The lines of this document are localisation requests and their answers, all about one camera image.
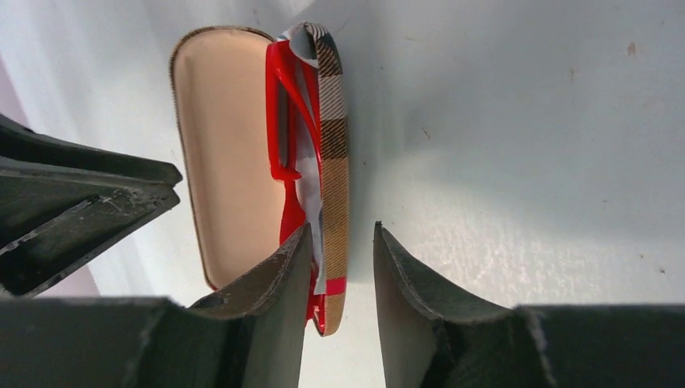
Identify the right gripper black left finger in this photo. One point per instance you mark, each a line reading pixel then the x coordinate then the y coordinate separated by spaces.
pixel 248 334

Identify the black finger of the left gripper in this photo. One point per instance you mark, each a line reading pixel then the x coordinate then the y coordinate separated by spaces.
pixel 63 204

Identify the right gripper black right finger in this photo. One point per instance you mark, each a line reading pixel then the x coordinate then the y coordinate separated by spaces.
pixel 433 333

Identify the brown plaid glasses case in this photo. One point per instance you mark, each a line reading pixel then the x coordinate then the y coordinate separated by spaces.
pixel 218 79

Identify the red sunglasses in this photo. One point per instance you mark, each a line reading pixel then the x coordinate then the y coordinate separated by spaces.
pixel 284 104

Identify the light blue cleaning cloth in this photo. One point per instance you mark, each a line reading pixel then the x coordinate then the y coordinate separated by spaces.
pixel 308 186

